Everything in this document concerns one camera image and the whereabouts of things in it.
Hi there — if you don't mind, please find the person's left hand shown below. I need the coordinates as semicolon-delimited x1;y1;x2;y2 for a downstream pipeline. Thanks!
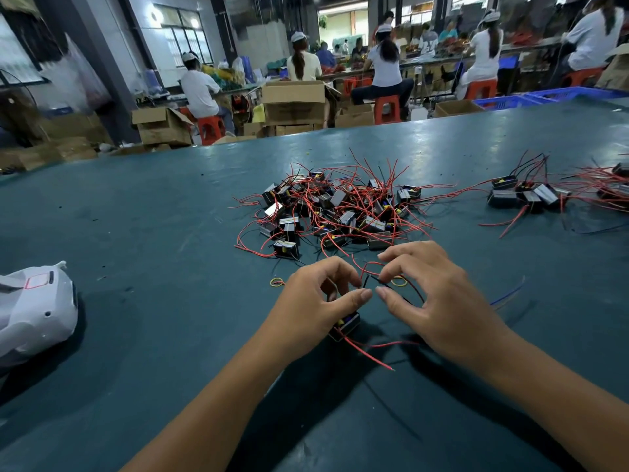
260;256;375;364

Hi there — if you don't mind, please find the person's right hand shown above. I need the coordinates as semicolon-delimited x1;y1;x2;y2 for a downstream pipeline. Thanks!
376;241;512;370

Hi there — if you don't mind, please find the central pile of wired modules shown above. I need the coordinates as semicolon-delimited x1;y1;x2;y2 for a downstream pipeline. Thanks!
234;157;455;281

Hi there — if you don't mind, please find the person's right forearm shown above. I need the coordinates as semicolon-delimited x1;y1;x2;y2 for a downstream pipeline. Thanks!
482;334;629;472

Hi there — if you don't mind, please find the person's left forearm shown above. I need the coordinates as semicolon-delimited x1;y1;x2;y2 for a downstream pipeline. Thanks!
123;344;296;472

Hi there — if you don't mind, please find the shallow cardboard box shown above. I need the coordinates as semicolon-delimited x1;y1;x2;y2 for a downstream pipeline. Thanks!
433;100;486;118

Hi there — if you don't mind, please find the low cardboard box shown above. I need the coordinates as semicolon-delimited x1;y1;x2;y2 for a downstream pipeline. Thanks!
334;105;375;128

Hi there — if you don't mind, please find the red plastic stool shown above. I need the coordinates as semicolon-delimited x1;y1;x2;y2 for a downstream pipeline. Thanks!
373;95;402;125
568;68;605;87
195;115;225;146
465;80;499;100

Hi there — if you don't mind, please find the large closed cardboard box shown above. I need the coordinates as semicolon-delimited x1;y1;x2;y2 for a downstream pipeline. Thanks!
261;81;328;126

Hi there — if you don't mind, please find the blue plastic crate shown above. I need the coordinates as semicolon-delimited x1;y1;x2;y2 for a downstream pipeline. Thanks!
525;87;629;103
474;95;542;111

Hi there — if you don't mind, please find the open cardboard box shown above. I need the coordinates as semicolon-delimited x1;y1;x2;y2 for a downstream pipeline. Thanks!
132;106;195;146

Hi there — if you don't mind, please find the white plastic shell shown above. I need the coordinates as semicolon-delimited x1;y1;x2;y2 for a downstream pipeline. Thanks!
0;260;79;368

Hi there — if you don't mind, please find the tilted cardboard box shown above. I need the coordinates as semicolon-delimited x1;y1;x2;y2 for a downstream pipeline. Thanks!
596;44;629;92

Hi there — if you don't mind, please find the black standing fan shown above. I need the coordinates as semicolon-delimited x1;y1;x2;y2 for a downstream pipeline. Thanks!
0;73;45;144

